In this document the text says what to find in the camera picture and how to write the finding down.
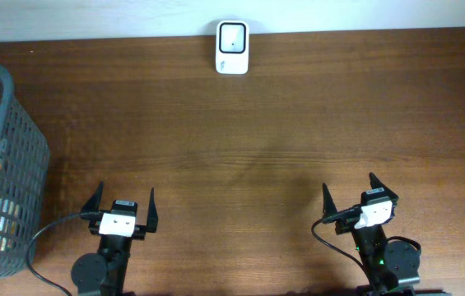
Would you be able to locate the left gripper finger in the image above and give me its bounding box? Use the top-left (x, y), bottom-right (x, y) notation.
top-left (81, 182), bottom-right (104, 214)
top-left (146, 188), bottom-right (159, 233)

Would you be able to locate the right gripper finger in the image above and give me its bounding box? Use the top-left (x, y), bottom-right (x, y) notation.
top-left (322, 183), bottom-right (338, 224)
top-left (369, 172), bottom-right (398, 202)

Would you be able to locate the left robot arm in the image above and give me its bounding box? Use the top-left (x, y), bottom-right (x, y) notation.
top-left (71, 183), bottom-right (159, 296)

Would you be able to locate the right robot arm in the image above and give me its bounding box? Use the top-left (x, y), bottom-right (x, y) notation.
top-left (311, 173), bottom-right (421, 295)

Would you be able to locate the grey plastic mesh basket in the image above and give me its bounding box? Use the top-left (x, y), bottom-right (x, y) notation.
top-left (0, 66), bottom-right (50, 278)

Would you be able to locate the right black camera cable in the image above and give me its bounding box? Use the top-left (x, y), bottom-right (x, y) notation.
top-left (310, 205), bottom-right (381, 293)

